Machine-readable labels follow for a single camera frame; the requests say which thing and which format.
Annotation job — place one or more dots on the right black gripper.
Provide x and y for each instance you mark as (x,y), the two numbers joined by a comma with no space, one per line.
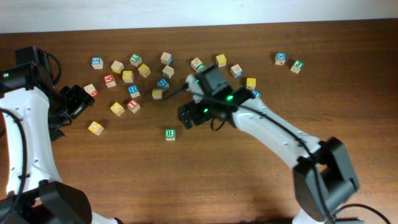
(200,114)

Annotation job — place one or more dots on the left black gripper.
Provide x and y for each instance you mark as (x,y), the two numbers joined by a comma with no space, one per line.
(82,100)

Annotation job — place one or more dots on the green R block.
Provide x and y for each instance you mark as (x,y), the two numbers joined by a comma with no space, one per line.
(170,134)

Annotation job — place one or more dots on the yellow S block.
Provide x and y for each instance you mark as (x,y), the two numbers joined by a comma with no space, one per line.
(144,70)

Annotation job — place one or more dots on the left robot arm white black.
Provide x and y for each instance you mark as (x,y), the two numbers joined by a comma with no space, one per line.
(34,112)

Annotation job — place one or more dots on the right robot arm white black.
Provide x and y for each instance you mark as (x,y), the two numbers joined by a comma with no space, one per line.
(324,177)

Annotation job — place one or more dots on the wood block red side left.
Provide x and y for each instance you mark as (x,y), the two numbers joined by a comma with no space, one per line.
(91,90)

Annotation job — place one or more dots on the yellow block far lower left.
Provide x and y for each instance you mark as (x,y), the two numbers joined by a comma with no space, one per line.
(96,128)

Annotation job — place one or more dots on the red Y block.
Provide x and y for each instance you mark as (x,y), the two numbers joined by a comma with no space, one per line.
(109,81)

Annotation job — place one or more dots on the yellow block centre left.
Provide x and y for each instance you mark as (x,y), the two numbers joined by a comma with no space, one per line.
(157,94)

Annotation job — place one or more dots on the blue H block upper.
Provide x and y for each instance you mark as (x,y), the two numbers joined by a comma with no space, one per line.
(163,84)

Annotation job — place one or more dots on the blue h block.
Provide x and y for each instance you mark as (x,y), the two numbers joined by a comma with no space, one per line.
(133,91)
(163,84)

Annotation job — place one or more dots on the blue number five block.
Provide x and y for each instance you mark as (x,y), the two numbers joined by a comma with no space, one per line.
(97,63)

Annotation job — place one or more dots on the green Z block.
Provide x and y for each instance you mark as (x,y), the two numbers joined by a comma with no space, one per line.
(200,68)

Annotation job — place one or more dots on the plain wood block green side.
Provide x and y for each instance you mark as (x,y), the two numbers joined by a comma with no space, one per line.
(168,71)

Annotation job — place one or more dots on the leaf wood block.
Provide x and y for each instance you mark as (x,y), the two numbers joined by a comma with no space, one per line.
(195,63)

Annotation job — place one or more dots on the plain wood block left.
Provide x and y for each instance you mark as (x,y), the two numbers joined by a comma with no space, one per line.
(117,67)

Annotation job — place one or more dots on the yellow G block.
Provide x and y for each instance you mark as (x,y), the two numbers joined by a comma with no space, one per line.
(128,76)

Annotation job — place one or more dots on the red I block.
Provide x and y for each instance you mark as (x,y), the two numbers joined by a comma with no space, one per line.
(133,106)

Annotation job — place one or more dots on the blue H block left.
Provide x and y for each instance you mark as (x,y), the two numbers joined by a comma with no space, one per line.
(133,91)

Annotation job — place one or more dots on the wood block blue side right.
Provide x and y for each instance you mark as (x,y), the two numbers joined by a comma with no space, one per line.
(236,71)

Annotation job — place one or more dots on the plain wood block blue side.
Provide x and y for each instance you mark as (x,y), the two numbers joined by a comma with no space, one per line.
(166,58)

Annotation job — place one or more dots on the yellow block top centre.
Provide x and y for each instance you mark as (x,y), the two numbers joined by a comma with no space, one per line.
(221,60)

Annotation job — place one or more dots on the yellow block right upper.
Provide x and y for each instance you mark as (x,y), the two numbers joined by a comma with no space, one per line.
(251,83)

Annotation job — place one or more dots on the blue T block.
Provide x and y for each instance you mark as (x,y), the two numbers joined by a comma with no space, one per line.
(256,94)

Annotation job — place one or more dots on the green L block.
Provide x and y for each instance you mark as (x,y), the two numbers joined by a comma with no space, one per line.
(135,60)

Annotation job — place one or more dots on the blue X block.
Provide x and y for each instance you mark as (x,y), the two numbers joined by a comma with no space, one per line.
(280,58)

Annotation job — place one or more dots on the green J block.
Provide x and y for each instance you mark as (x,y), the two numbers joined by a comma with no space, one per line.
(297,66)

